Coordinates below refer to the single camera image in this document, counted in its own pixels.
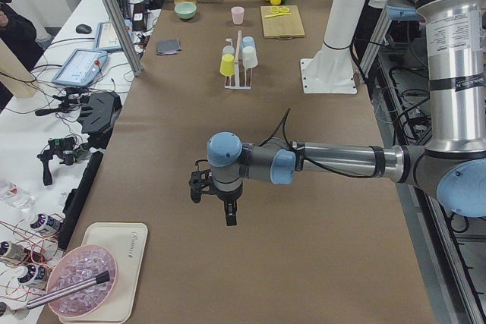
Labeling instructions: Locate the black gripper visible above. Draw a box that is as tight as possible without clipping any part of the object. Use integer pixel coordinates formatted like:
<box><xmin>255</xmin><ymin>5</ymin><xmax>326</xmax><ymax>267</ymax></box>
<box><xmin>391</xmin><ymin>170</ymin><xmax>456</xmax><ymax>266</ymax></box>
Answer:
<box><xmin>188</xmin><ymin>159</ymin><xmax>243</xmax><ymax>226</ymax></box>

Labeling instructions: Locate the pink plastic cup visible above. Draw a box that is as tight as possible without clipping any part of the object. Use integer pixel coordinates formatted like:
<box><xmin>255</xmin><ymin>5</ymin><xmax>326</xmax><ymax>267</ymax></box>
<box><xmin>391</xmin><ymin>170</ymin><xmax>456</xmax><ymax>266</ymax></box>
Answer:
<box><xmin>231</xmin><ymin>6</ymin><xmax>245</xmax><ymax>25</ymax></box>

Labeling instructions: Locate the yellow plastic cup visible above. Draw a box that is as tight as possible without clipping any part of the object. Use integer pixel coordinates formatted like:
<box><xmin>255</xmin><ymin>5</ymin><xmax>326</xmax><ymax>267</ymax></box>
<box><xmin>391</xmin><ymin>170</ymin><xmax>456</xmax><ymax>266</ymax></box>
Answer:
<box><xmin>219</xmin><ymin>54</ymin><xmax>235</xmax><ymax>77</ymax></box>

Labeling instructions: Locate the white plastic cup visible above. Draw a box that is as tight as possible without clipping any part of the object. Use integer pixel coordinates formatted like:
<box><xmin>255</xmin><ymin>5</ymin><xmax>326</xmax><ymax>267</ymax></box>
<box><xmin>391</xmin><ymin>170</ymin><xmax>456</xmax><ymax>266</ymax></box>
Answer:
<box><xmin>242</xmin><ymin>46</ymin><xmax>258</xmax><ymax>69</ymax></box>

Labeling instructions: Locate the grey plastic cup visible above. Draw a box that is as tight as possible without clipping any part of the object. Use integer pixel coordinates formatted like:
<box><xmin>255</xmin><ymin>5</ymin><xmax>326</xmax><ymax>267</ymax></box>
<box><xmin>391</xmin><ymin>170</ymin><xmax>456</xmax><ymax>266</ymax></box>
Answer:
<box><xmin>222</xmin><ymin>45</ymin><xmax>235</xmax><ymax>55</ymax></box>

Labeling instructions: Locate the light blue plastic cup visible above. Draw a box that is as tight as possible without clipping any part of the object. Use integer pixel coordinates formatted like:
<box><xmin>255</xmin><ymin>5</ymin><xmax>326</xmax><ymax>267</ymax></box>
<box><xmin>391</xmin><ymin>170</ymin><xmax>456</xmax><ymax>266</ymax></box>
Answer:
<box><xmin>241</xmin><ymin>36</ymin><xmax>256</xmax><ymax>48</ymax></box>

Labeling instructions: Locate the cream plastic tray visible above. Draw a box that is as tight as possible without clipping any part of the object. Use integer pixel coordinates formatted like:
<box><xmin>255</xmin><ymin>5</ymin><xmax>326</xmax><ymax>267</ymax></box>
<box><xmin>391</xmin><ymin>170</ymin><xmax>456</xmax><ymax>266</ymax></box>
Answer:
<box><xmin>59</xmin><ymin>222</ymin><xmax>148</xmax><ymax>323</ymax></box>

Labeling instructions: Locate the metal muddler stick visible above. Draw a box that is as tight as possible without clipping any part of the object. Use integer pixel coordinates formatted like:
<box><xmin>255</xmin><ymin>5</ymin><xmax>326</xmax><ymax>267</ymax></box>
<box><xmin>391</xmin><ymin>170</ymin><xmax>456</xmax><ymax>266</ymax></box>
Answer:
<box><xmin>25</xmin><ymin>271</ymin><xmax>110</xmax><ymax>310</ymax></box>

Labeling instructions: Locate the black flat stand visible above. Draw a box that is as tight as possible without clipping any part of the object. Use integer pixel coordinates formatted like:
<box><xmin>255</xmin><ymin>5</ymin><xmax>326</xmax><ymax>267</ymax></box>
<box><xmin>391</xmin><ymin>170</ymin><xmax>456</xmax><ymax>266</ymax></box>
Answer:
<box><xmin>77</xmin><ymin>92</ymin><xmax>122</xmax><ymax>149</ymax></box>

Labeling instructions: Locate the pink bowl of ice cubes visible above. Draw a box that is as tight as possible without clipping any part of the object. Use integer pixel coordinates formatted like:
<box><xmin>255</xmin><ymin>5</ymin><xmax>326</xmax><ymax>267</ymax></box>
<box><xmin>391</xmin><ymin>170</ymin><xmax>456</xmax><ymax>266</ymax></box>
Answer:
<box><xmin>47</xmin><ymin>245</ymin><xmax>117</xmax><ymax>318</ymax></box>

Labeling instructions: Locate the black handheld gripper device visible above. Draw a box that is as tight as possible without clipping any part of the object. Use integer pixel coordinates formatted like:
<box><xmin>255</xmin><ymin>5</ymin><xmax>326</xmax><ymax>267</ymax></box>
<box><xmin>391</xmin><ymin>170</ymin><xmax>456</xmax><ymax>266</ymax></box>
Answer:
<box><xmin>37</xmin><ymin>137</ymin><xmax>90</xmax><ymax>186</ymax></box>

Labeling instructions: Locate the folded grey cloth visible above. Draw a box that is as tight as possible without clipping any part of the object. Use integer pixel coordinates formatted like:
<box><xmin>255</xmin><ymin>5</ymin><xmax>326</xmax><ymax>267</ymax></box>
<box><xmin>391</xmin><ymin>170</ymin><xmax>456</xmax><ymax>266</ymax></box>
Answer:
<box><xmin>156</xmin><ymin>39</ymin><xmax>181</xmax><ymax>55</ymax></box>

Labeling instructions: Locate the teach pendant tablet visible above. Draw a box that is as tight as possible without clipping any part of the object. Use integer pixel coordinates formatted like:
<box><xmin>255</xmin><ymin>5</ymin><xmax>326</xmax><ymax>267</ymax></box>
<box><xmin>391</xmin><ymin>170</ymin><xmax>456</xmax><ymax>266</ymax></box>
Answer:
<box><xmin>93</xmin><ymin>21</ymin><xmax>122</xmax><ymax>52</ymax></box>
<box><xmin>52</xmin><ymin>49</ymin><xmax>108</xmax><ymax>87</ymax></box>

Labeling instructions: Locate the wooden cutting board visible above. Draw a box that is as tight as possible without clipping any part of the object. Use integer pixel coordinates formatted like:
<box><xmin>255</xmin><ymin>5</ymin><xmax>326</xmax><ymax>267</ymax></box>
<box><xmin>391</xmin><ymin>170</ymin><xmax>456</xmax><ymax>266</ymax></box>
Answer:
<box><xmin>260</xmin><ymin>5</ymin><xmax>305</xmax><ymax>39</ymax></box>

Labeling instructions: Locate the mint green bowl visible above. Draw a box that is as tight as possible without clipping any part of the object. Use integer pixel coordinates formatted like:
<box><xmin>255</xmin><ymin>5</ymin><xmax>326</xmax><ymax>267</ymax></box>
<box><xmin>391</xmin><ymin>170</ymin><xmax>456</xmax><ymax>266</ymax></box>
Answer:
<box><xmin>174</xmin><ymin>2</ymin><xmax>197</xmax><ymax>20</ymax></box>

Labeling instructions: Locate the yellow plastic knife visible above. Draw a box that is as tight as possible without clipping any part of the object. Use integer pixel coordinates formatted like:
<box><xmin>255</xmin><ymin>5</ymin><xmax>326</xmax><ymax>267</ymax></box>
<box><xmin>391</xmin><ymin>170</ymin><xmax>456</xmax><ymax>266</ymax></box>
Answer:
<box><xmin>264</xmin><ymin>13</ymin><xmax>292</xmax><ymax>19</ymax></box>

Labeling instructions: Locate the plastic water bottle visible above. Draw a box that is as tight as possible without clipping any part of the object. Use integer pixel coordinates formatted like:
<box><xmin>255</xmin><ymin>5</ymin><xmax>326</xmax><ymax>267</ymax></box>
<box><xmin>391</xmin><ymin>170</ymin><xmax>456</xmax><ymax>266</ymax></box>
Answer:
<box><xmin>1</xmin><ymin>178</ymin><xmax>34</xmax><ymax>209</ymax></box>

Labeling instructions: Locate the black computer mouse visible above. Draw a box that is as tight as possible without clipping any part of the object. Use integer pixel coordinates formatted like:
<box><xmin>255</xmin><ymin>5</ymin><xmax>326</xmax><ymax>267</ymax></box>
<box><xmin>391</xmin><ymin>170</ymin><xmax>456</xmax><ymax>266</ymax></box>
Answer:
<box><xmin>75</xmin><ymin>24</ymin><xmax>92</xmax><ymax>34</ymax></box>

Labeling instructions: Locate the black keyboard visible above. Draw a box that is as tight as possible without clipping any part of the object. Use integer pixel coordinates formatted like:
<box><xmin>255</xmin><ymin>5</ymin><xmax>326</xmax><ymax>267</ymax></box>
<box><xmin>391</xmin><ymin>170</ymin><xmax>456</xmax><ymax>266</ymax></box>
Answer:
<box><xmin>116</xmin><ymin>0</ymin><xmax>131</xmax><ymax>20</ymax></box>

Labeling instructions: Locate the white wire cup holder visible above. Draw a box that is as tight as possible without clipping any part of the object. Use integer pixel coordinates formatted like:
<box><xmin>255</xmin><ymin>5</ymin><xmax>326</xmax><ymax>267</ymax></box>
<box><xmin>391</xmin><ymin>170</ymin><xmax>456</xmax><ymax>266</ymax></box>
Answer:
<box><xmin>224</xmin><ymin>30</ymin><xmax>252</xmax><ymax>90</ymax></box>

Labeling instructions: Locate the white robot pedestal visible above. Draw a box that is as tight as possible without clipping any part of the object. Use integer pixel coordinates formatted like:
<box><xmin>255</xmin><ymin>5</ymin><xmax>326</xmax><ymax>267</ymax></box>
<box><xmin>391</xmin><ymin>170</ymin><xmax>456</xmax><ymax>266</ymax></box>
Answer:
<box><xmin>300</xmin><ymin>0</ymin><xmax>365</xmax><ymax>94</ymax></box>

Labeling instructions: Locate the aluminium frame post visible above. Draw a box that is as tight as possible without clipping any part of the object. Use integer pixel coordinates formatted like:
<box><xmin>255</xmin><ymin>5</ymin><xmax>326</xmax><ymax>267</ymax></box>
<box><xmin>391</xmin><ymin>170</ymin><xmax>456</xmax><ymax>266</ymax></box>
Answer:
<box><xmin>102</xmin><ymin>0</ymin><xmax>142</xmax><ymax>77</ymax></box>

